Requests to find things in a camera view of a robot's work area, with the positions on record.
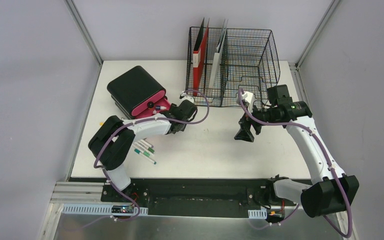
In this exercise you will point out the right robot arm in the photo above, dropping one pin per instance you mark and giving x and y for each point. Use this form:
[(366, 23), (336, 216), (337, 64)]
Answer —
[(331, 189)]

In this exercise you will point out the white cable duct right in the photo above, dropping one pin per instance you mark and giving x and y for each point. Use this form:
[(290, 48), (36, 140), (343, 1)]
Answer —
[(257, 214)]

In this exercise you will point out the small blue white cap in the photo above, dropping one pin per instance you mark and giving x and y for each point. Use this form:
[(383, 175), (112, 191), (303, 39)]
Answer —
[(160, 108)]

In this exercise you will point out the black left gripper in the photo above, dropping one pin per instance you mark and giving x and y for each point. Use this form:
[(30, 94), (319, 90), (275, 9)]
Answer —
[(171, 114)]

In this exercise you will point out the white cable duct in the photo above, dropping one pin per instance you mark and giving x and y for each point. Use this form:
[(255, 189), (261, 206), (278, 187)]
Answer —
[(103, 209), (257, 214)]

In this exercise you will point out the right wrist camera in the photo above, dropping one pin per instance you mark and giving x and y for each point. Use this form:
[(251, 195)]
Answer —
[(246, 99)]

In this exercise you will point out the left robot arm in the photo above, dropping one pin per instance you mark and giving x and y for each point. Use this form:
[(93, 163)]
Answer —
[(110, 145)]

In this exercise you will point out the grey notebook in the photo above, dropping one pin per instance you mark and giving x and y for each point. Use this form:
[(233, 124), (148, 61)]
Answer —
[(218, 55)]

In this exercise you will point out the aluminium frame rail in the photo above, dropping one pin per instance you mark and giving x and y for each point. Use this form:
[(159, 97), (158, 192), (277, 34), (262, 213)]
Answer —
[(77, 192)]

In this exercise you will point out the teal tipped white pen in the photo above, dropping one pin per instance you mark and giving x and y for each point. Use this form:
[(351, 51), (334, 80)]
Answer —
[(143, 155)]

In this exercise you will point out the red notebook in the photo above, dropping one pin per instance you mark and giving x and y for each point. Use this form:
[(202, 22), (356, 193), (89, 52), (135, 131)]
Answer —
[(199, 54)]

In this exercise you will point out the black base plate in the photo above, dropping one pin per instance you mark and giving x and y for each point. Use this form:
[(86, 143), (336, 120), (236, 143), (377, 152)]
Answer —
[(183, 197)]

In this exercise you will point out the black wire mesh organizer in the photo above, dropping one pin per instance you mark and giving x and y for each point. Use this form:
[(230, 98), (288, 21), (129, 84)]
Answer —
[(249, 60)]

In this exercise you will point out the white cable duct left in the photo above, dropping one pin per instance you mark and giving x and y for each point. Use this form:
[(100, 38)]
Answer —
[(103, 209)]

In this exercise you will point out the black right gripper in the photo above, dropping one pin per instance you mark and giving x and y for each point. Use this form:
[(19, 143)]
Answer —
[(245, 133)]

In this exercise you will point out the black pink drawer unit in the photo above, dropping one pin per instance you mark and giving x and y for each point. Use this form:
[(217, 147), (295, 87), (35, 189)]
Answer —
[(136, 93)]

